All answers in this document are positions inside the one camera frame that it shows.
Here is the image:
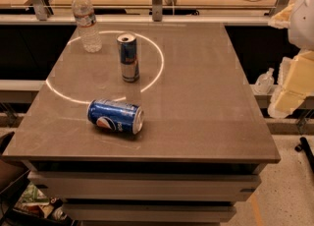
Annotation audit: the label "clear sanitizer bottle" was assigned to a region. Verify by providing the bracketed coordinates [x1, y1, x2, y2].
[254, 68, 274, 94]

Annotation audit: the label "clear plastic water bottle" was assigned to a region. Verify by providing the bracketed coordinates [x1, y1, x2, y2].
[72, 0, 102, 53]

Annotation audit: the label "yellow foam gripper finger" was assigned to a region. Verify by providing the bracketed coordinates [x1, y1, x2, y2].
[268, 50, 314, 119]
[268, 4, 293, 29]

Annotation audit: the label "red bull can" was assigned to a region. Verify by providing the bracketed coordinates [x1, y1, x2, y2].
[117, 32, 139, 83]

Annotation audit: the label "black chair base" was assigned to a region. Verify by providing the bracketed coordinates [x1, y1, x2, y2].
[294, 137, 314, 173]

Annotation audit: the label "grey drawer cabinet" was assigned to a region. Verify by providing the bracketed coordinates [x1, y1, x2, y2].
[28, 171, 261, 224]

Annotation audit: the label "green snack bags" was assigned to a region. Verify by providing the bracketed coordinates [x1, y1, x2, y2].
[15, 183, 68, 222]

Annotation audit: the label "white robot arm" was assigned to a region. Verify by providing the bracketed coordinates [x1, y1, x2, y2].
[268, 0, 314, 119]

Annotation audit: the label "blue pepsi can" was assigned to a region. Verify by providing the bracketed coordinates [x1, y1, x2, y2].
[87, 99, 143, 135]

